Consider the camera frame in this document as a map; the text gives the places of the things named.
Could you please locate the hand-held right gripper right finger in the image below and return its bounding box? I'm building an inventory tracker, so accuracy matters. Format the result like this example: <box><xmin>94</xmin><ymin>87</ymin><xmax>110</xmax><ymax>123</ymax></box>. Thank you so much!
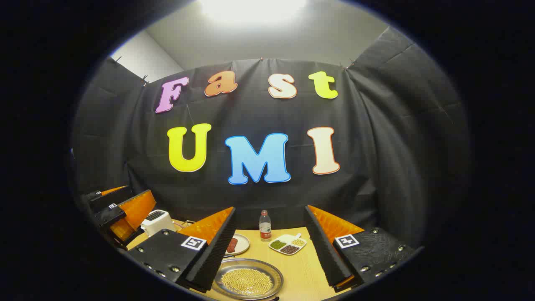
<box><xmin>304</xmin><ymin>205</ymin><xmax>418</xmax><ymax>292</ymax></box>

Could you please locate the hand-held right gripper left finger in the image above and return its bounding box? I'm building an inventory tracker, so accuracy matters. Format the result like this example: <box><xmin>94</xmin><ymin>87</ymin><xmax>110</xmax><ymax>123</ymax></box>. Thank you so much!
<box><xmin>125</xmin><ymin>206</ymin><xmax>237</xmax><ymax>293</ymax></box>

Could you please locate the steel pot with black handles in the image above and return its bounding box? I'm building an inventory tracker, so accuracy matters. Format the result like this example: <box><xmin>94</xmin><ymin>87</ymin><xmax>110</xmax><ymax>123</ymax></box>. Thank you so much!
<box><xmin>212</xmin><ymin>258</ymin><xmax>284</xmax><ymax>301</ymax></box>

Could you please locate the pile of soybeans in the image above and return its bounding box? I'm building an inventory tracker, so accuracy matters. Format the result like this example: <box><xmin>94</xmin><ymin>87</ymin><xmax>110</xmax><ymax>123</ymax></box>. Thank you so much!
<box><xmin>221</xmin><ymin>268</ymin><xmax>274</xmax><ymax>296</ymax></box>

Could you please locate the round white plate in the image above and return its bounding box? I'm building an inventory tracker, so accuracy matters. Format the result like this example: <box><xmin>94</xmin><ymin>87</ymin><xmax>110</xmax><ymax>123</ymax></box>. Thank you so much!
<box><xmin>226</xmin><ymin>234</ymin><xmax>250</xmax><ymax>256</ymax></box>

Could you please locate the white divided dish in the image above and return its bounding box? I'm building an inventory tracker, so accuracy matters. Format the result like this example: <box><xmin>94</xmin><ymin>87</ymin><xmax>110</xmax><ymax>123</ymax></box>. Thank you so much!
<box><xmin>268</xmin><ymin>233</ymin><xmax>307</xmax><ymax>255</ymax></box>

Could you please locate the white toaster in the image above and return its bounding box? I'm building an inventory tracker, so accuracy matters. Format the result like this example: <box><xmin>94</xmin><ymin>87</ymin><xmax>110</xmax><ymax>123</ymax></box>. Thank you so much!
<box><xmin>140</xmin><ymin>210</ymin><xmax>177</xmax><ymax>237</ymax></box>

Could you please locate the clear plastic water bottle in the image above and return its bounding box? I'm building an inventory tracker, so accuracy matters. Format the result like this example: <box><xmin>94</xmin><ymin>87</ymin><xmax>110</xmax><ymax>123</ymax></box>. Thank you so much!
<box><xmin>259</xmin><ymin>210</ymin><xmax>272</xmax><ymax>242</ymax></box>

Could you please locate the large ceiling light panel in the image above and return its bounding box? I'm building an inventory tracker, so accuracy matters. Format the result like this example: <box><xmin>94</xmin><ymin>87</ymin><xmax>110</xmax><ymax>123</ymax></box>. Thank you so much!
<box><xmin>201</xmin><ymin>0</ymin><xmax>308</xmax><ymax>21</ymax></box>

